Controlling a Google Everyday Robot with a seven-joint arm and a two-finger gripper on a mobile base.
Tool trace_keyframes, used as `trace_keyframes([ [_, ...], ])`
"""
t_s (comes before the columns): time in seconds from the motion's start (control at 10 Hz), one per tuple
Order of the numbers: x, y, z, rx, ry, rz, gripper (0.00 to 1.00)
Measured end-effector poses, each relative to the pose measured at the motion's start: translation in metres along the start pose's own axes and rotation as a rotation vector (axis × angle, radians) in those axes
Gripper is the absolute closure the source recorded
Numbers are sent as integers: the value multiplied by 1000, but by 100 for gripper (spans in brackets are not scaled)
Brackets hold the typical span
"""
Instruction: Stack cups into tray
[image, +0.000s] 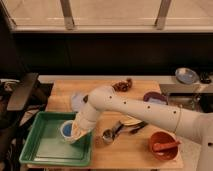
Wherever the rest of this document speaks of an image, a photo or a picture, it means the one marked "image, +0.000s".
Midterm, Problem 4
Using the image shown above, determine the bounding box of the white cup blue inside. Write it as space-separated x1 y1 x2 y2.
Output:
60 120 76 144

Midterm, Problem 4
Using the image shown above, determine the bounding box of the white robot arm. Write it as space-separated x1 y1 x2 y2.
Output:
71 86 213 171

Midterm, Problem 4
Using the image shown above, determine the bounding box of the green plastic tray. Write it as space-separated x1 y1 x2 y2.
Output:
19 112 92 167

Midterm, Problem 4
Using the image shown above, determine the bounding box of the brown pastry item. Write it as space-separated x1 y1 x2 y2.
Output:
113 78 133 92

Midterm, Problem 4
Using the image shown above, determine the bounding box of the yellow white plate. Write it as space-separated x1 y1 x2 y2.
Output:
121 116 140 126

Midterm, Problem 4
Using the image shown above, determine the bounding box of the purple plate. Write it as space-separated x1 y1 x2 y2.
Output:
143 91 168 105

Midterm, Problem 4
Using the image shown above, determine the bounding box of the metal measuring cup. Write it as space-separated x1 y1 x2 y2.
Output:
102 121 124 144

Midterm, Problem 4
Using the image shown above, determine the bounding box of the orange bowl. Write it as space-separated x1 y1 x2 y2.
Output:
149 131 180 161

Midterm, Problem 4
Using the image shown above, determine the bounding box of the blue grey dish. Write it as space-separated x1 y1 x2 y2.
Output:
175 68 198 85

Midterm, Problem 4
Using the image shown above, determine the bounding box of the black chair armrest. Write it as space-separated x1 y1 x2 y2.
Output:
7 73 38 111

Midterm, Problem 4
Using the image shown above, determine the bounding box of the small black object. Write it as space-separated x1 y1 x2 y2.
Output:
199 72 212 84

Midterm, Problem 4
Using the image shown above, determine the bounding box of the black handled utensil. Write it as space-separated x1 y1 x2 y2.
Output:
129 122 148 134

